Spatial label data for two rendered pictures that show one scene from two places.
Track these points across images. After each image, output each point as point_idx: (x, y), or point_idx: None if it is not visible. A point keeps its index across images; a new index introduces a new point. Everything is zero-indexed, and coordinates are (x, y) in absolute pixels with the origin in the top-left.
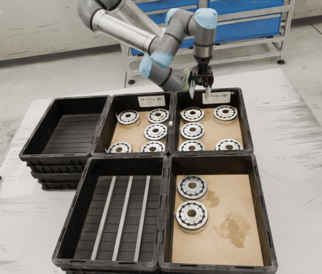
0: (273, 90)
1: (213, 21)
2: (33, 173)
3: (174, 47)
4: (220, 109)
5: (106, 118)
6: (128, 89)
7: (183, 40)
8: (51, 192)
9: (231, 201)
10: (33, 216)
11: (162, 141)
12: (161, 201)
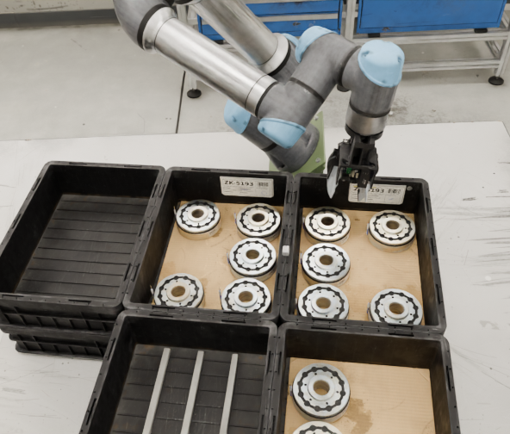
0: (485, 171)
1: (395, 73)
2: (3, 323)
3: (309, 109)
4: (382, 217)
5: (155, 223)
6: (195, 138)
7: (328, 95)
8: (36, 356)
9: (394, 425)
10: None
11: (264, 278)
12: (263, 428)
